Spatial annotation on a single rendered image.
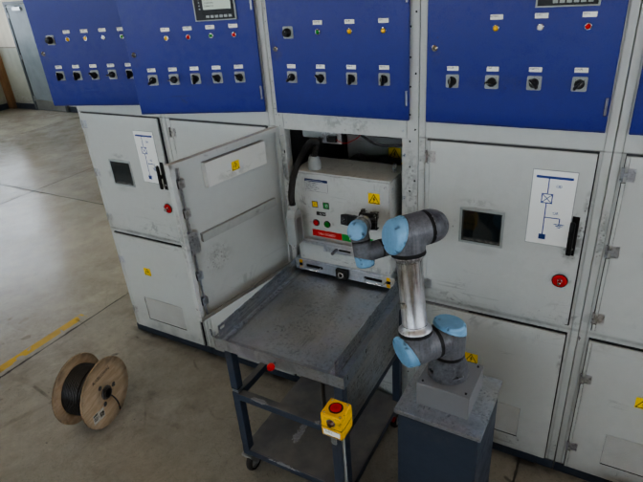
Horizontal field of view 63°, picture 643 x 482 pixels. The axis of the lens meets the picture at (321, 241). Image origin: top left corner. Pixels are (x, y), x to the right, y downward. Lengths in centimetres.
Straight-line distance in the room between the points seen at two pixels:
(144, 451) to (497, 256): 208
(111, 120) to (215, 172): 111
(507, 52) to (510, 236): 71
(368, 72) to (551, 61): 67
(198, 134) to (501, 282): 163
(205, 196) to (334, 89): 71
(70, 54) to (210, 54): 91
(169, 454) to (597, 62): 263
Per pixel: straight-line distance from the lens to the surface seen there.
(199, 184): 226
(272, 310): 242
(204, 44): 253
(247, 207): 247
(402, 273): 173
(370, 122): 226
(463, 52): 205
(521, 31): 201
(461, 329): 189
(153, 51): 264
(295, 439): 275
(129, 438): 324
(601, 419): 266
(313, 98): 233
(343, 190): 236
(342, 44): 223
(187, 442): 311
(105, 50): 303
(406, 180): 228
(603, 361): 247
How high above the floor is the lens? 219
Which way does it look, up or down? 27 degrees down
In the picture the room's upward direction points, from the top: 4 degrees counter-clockwise
